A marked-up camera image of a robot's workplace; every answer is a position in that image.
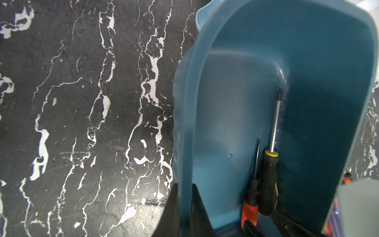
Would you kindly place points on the teal storage box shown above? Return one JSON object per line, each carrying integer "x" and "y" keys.
{"x": 323, "y": 55}

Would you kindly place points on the red blue screwdriver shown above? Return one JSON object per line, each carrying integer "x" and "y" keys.
{"x": 334, "y": 227}

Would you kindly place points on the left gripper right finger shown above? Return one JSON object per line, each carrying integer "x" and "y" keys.
{"x": 200, "y": 225}

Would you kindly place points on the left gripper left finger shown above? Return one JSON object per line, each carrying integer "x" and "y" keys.
{"x": 168, "y": 225}

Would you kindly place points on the black yellow screwdriver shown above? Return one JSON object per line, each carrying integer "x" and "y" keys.
{"x": 268, "y": 189}

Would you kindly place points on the blue plastic dustpan scoop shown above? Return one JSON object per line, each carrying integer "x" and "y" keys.
{"x": 205, "y": 12}

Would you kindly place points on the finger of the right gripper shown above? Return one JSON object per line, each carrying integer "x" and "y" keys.
{"x": 289, "y": 228}
{"x": 250, "y": 230}

